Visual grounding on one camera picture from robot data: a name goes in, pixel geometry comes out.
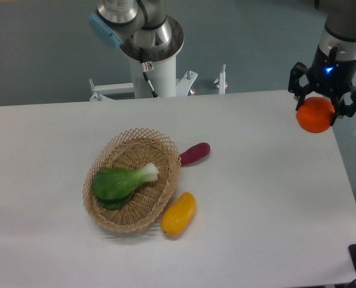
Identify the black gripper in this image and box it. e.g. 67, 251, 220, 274
288, 47, 356, 127

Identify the orange fruit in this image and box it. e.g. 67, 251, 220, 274
295, 97, 334, 134

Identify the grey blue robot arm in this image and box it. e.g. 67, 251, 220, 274
89, 1, 356, 126

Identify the woven wicker basket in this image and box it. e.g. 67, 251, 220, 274
83, 128, 181, 233

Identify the purple sweet potato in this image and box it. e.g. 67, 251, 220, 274
180, 142, 211, 166

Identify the yellow mango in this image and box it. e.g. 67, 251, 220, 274
161, 192, 196, 237

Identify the green bok choy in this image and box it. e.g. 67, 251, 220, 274
91, 163, 159, 210

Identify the white levelling foot bracket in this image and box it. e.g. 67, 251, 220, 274
214, 64, 228, 94

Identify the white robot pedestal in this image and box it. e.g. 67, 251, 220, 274
120, 16, 184, 99

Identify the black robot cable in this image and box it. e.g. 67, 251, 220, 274
138, 47, 160, 98

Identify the white left base bracket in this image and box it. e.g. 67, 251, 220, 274
89, 78, 134, 101

